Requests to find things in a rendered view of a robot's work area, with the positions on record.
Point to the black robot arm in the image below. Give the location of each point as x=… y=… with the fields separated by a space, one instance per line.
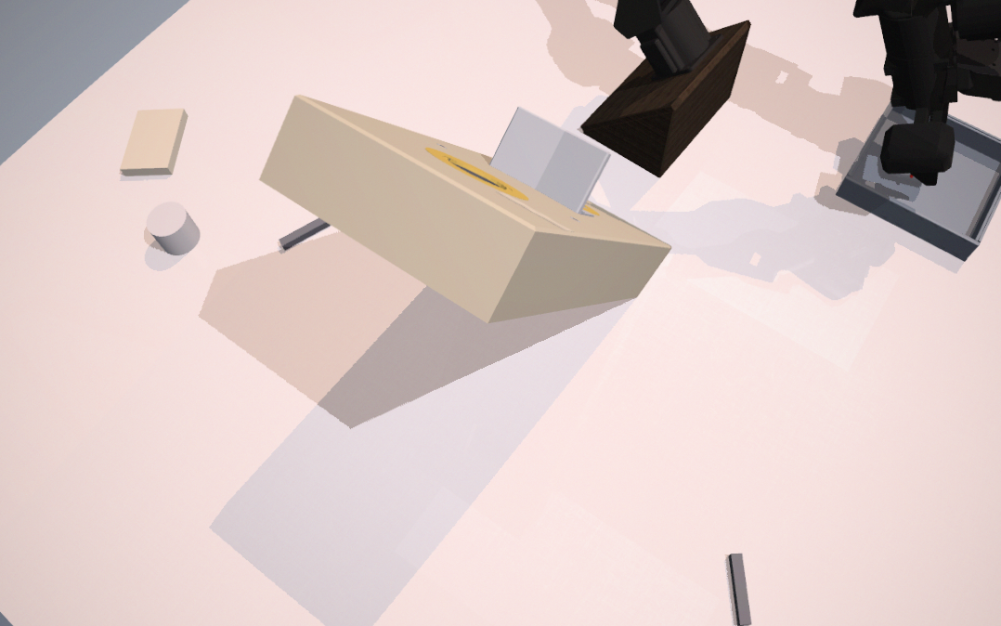
x=675 y=40

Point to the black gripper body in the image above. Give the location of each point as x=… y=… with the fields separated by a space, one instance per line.
x=928 y=144

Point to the beige flat box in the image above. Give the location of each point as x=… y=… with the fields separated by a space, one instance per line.
x=154 y=143

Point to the beige rectangular block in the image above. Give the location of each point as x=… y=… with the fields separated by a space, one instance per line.
x=485 y=240

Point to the grey flat bar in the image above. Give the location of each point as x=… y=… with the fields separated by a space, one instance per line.
x=302 y=234
x=740 y=590

